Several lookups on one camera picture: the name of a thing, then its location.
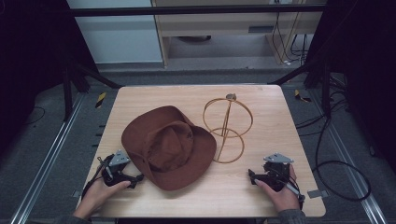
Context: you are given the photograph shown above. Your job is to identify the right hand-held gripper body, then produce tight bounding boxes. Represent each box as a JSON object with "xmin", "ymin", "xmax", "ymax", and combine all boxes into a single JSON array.
[{"xmin": 255, "ymin": 151, "xmax": 295, "ymax": 192}]

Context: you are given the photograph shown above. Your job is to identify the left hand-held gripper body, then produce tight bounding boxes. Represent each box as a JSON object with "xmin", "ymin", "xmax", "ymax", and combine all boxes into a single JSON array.
[{"xmin": 97, "ymin": 149, "xmax": 133, "ymax": 188}]

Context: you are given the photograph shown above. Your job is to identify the brown felt hat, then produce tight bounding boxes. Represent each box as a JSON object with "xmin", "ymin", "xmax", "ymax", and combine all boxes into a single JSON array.
[{"xmin": 120, "ymin": 105, "xmax": 218, "ymax": 191}]

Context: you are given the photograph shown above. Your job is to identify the gold wire hat stand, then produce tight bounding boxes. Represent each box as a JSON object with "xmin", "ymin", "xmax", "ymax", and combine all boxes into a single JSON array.
[{"xmin": 202, "ymin": 92, "xmax": 254, "ymax": 164}]

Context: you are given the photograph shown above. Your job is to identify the person's right hand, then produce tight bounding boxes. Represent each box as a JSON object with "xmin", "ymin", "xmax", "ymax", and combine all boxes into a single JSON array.
[{"xmin": 254, "ymin": 164, "xmax": 302, "ymax": 215}]

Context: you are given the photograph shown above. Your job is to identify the person's left hand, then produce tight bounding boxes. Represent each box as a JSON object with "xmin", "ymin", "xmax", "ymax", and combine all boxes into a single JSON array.
[{"xmin": 73, "ymin": 179, "xmax": 132, "ymax": 220}]

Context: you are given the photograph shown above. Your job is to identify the yellow black tape strip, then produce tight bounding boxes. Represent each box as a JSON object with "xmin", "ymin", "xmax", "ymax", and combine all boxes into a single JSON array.
[
  {"xmin": 94, "ymin": 91, "xmax": 107, "ymax": 110},
  {"xmin": 293, "ymin": 89, "xmax": 313, "ymax": 104}
]

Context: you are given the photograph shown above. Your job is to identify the black metal stand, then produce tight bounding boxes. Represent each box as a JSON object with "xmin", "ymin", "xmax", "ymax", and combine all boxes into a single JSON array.
[
  {"xmin": 266, "ymin": 57, "xmax": 332, "ymax": 119},
  {"xmin": 61, "ymin": 52, "xmax": 123, "ymax": 123}
]

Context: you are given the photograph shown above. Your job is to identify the white cabinet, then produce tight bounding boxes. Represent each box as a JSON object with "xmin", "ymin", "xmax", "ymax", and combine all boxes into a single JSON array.
[{"xmin": 66, "ymin": 0, "xmax": 163, "ymax": 65}]

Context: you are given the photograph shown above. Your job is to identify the dark curtain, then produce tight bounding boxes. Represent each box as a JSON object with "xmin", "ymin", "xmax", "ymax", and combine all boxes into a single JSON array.
[
  {"xmin": 306, "ymin": 0, "xmax": 396, "ymax": 174},
  {"xmin": 0, "ymin": 0, "xmax": 98, "ymax": 157}
]

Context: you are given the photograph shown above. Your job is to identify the right hand-held gripper cable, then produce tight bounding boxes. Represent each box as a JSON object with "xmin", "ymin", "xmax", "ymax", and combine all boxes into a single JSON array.
[{"xmin": 274, "ymin": 169, "xmax": 306, "ymax": 210}]

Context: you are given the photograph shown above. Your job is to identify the hand-held gripper cable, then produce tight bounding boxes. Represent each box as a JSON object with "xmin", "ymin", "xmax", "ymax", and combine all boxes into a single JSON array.
[
  {"xmin": 274, "ymin": 169, "xmax": 306, "ymax": 210},
  {"xmin": 80, "ymin": 154, "xmax": 114, "ymax": 200}
]

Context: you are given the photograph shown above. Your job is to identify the left hand-held gripper cable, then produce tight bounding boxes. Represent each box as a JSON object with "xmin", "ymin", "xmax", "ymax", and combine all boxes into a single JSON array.
[{"xmin": 80, "ymin": 154, "xmax": 114, "ymax": 200}]

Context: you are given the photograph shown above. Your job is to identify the looped black floor cable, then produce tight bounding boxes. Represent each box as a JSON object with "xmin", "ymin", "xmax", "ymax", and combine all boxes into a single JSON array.
[{"xmin": 312, "ymin": 116, "xmax": 373, "ymax": 203}]

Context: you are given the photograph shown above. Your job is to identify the bundle of black floor cables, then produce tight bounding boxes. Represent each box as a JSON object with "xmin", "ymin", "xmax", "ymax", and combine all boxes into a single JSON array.
[{"xmin": 294, "ymin": 74, "xmax": 351, "ymax": 138}]

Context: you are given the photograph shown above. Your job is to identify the aluminium floor rail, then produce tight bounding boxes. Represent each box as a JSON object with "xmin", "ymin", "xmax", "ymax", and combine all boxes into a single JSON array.
[
  {"xmin": 9, "ymin": 92, "xmax": 86, "ymax": 224},
  {"xmin": 309, "ymin": 90, "xmax": 388, "ymax": 224}
]

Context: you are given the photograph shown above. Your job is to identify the thin black floor cable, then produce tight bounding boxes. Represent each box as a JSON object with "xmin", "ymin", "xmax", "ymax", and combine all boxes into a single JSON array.
[{"xmin": 25, "ymin": 105, "xmax": 47, "ymax": 126}]

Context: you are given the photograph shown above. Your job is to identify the hanging black desk cables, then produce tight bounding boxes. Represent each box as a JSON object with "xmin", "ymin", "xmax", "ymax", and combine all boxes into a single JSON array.
[{"xmin": 271, "ymin": 11, "xmax": 310, "ymax": 67}]

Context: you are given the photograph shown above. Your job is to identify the black horizontal frame bar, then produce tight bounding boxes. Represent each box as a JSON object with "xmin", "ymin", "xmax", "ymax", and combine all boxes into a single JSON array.
[{"xmin": 66, "ymin": 4, "xmax": 328, "ymax": 18}]

